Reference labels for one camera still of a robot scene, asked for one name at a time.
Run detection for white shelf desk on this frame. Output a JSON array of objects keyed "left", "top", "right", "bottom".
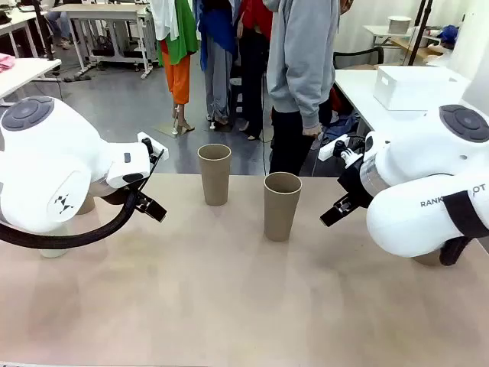
[{"left": 362, "top": 24, "right": 444, "bottom": 47}]

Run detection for person in grey hoodie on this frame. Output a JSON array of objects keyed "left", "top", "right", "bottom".
[{"left": 266, "top": 0, "right": 355, "bottom": 177}]

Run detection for tall brown cup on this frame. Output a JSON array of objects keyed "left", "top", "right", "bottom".
[
  {"left": 263, "top": 171, "right": 303, "bottom": 242},
  {"left": 411, "top": 252, "right": 444, "bottom": 268},
  {"left": 196, "top": 143, "right": 232, "bottom": 207},
  {"left": 76, "top": 193, "right": 97, "bottom": 216}
]

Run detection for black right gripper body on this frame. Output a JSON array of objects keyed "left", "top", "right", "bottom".
[{"left": 337, "top": 157, "right": 376, "bottom": 210}]

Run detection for flat mannequin stand base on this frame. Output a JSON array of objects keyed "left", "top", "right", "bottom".
[{"left": 151, "top": 121, "right": 196, "bottom": 138}]

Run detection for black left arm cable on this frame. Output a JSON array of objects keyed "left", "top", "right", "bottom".
[{"left": 0, "top": 167, "right": 156, "bottom": 249}]

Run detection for seated person in jeans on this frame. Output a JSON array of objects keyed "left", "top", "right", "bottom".
[{"left": 44, "top": 10, "right": 74, "bottom": 50}]

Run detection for person's right forearm grey sleeve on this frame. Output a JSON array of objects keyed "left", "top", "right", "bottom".
[{"left": 297, "top": 64, "right": 334, "bottom": 130}]

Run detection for grey trousers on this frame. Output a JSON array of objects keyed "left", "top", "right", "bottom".
[{"left": 203, "top": 41, "right": 235, "bottom": 126}]

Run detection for green garment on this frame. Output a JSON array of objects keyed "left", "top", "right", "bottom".
[{"left": 156, "top": 0, "right": 200, "bottom": 68}]

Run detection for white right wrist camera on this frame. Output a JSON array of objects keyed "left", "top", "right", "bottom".
[{"left": 318, "top": 133, "right": 364, "bottom": 170}]

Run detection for round grey box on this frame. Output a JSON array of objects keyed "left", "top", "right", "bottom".
[{"left": 387, "top": 15, "right": 413, "bottom": 34}]

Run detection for pale green cup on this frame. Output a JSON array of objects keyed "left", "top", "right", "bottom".
[{"left": 37, "top": 223, "right": 72, "bottom": 260}]

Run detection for white metal-legged table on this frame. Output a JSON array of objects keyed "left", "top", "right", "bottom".
[{"left": 50, "top": 2, "right": 154, "bottom": 80}]

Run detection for black tripod pole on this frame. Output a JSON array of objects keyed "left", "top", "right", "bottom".
[{"left": 406, "top": 0, "right": 435, "bottom": 67}]

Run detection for large white side table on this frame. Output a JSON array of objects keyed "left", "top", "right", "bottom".
[{"left": 333, "top": 68, "right": 489, "bottom": 135}]

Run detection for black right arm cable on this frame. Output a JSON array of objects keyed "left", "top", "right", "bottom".
[{"left": 438, "top": 189, "right": 484, "bottom": 268}]

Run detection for black stand pole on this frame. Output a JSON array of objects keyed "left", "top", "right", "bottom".
[{"left": 32, "top": 0, "right": 57, "bottom": 62}]

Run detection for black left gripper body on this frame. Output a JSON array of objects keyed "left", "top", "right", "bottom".
[{"left": 97, "top": 186, "right": 153, "bottom": 213}]

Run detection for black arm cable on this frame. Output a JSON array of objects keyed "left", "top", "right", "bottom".
[
  {"left": 0, "top": 167, "right": 156, "bottom": 249},
  {"left": 438, "top": 189, "right": 484, "bottom": 268}
]

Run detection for blue cap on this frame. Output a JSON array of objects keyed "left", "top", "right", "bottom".
[{"left": 437, "top": 24, "right": 459, "bottom": 43}]

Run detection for orange trousers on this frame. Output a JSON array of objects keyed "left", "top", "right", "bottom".
[{"left": 161, "top": 40, "right": 192, "bottom": 106}]

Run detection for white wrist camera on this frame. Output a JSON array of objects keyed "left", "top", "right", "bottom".
[
  {"left": 136, "top": 132, "right": 170, "bottom": 180},
  {"left": 318, "top": 133, "right": 364, "bottom": 170}
]

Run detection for red garment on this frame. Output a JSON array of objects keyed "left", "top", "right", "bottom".
[{"left": 237, "top": 0, "right": 274, "bottom": 42}]

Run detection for white garment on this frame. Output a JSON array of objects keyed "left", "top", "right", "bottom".
[{"left": 150, "top": 0, "right": 180, "bottom": 42}]

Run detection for white plastic basket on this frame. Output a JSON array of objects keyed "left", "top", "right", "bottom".
[{"left": 373, "top": 65, "right": 471, "bottom": 112}]

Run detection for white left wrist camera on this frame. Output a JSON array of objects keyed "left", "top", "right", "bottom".
[{"left": 136, "top": 132, "right": 170, "bottom": 180}]

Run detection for blue garment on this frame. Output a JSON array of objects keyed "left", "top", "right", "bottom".
[{"left": 195, "top": 0, "right": 238, "bottom": 72}]

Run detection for pile of coloured clothes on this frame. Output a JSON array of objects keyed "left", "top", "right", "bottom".
[{"left": 322, "top": 86, "right": 362, "bottom": 143}]

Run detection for white table with pink cloth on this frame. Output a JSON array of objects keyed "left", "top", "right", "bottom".
[{"left": 0, "top": 57, "right": 63, "bottom": 105}]

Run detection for black office chair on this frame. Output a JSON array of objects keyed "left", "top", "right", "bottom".
[{"left": 333, "top": 45, "right": 385, "bottom": 70}]

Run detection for black trousers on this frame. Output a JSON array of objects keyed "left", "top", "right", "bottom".
[{"left": 238, "top": 28, "right": 271, "bottom": 141}]

